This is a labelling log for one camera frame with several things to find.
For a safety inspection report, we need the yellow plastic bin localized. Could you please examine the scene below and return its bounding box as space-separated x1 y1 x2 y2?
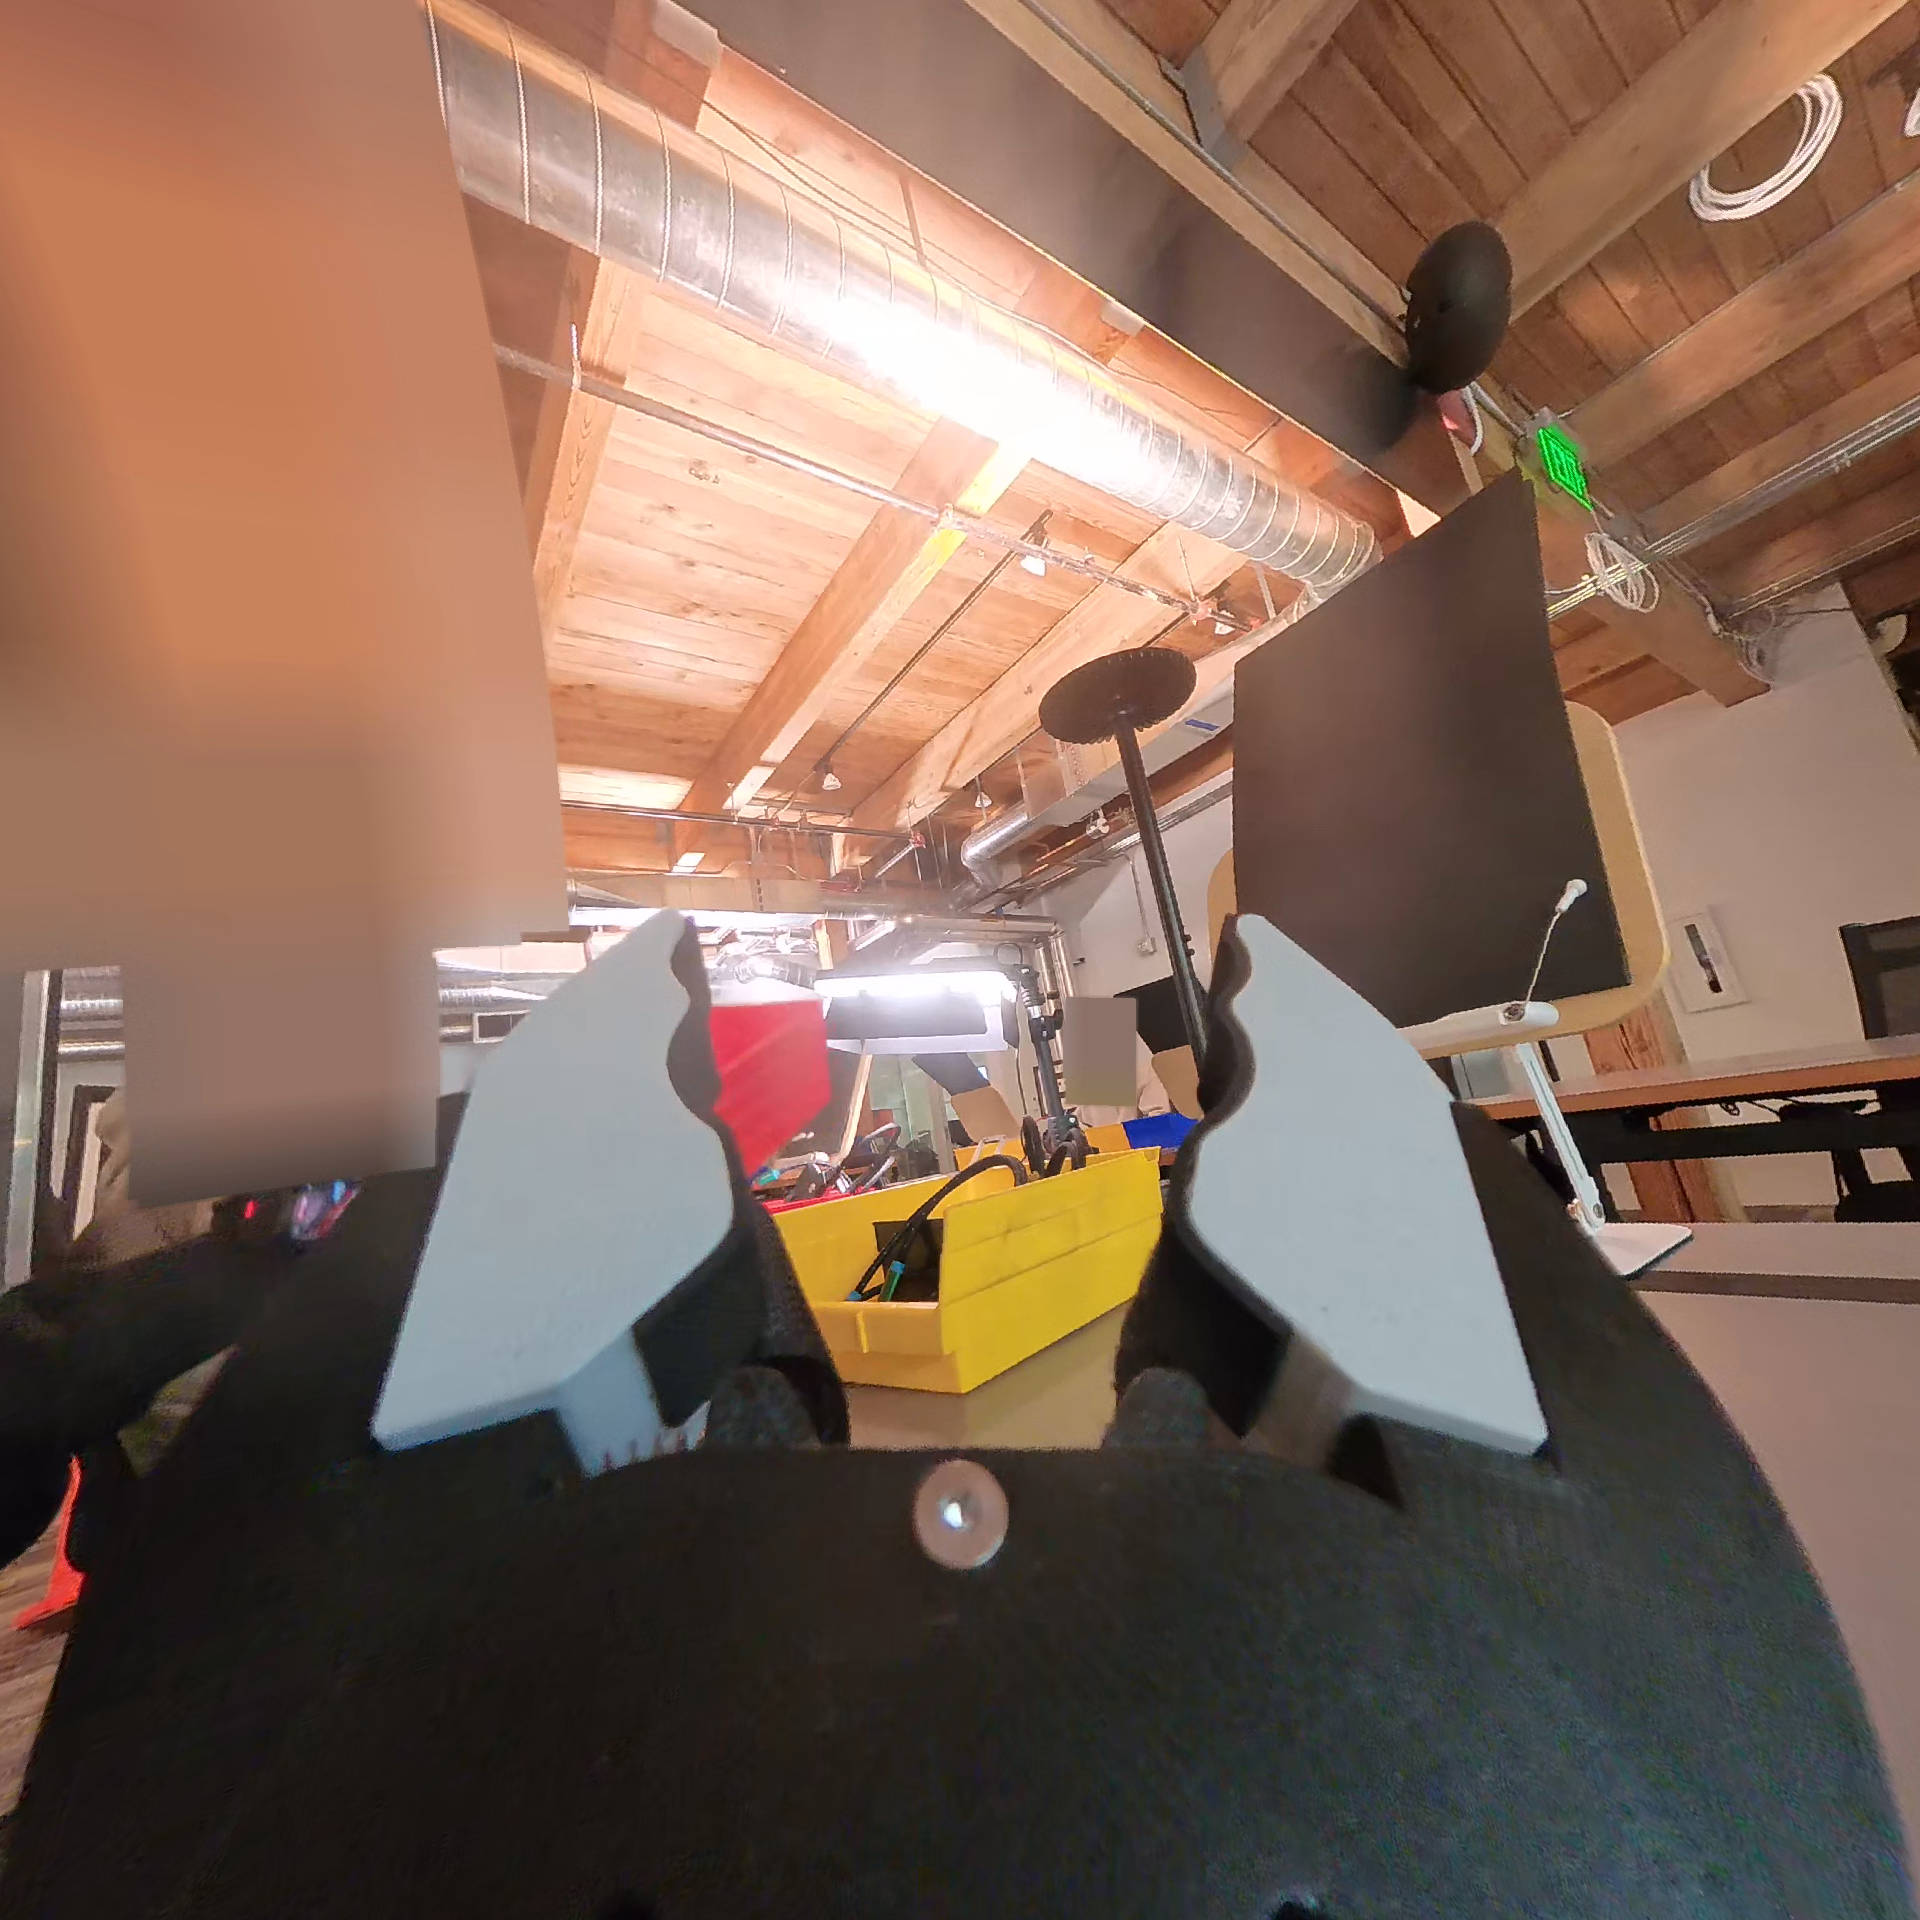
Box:
768 1148 1165 1396

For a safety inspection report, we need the silver rectangular duct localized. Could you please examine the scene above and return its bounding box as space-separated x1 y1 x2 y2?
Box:
960 750 1104 886

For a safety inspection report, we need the black pole disc stand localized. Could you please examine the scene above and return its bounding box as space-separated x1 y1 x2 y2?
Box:
1038 650 1216 1081

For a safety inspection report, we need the silver round air duct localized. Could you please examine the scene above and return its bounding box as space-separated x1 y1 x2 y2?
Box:
422 0 1382 598

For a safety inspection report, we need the studio light panel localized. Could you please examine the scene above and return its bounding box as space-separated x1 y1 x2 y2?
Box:
814 966 1024 1055

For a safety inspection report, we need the black rectangular panel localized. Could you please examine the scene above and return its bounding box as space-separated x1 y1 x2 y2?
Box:
1229 470 1634 1030

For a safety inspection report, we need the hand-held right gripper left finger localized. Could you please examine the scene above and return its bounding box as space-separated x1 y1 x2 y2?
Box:
368 906 847 1479

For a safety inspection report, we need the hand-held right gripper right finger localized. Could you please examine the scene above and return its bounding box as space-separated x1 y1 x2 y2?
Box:
1112 910 1551 1469

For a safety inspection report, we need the person's left forearm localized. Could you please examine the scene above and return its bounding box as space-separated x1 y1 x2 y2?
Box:
0 1183 383 1568

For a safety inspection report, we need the black cable bundle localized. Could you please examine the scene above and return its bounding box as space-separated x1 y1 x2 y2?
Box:
852 1152 1040 1306

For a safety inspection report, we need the red plastic bin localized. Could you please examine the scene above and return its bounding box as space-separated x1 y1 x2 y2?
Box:
701 994 837 1175

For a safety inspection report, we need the black ceiling dome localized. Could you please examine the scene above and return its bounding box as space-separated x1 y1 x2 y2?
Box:
1400 221 1516 396

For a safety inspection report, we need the black tripod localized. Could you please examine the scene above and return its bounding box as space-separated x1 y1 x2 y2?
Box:
1000 959 1098 1180

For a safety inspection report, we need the orange object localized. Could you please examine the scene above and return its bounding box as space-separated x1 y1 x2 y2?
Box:
11 1452 87 1632

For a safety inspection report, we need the black ceiling baffle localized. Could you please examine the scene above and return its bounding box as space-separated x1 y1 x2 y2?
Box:
680 0 1419 458

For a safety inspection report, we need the wooden office desk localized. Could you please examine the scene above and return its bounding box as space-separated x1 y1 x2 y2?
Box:
1476 1036 1920 1220

